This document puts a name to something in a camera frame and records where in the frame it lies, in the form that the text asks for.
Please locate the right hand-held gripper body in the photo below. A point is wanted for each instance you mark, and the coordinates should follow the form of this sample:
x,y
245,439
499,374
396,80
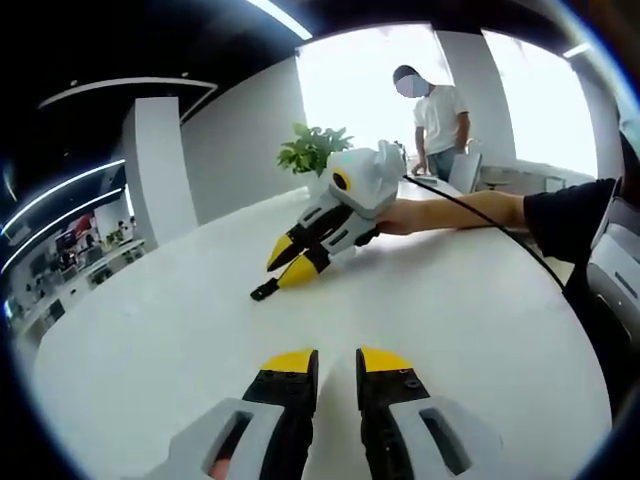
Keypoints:
x,y
372,185

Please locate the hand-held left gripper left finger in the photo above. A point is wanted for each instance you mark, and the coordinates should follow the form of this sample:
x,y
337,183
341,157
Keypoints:
x,y
280,400

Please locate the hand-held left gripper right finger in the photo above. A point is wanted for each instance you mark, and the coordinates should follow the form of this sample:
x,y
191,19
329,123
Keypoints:
x,y
395,410

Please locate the black plastic buckle socket part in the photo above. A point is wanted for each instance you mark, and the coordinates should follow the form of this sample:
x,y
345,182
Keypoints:
x,y
272,287

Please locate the person's right hand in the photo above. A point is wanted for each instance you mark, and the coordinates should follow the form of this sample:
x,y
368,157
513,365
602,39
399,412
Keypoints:
x,y
400,220

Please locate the green plant in white pot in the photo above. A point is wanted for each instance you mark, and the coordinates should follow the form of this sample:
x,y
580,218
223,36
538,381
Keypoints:
x,y
312,147

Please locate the white office chair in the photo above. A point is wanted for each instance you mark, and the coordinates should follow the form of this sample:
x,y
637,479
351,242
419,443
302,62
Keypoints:
x,y
465,172

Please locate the row of office desks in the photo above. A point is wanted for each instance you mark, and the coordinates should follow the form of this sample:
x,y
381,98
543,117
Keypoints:
x,y
100,265

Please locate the person's own torso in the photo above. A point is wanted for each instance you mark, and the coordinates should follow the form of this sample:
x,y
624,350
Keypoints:
x,y
612,260

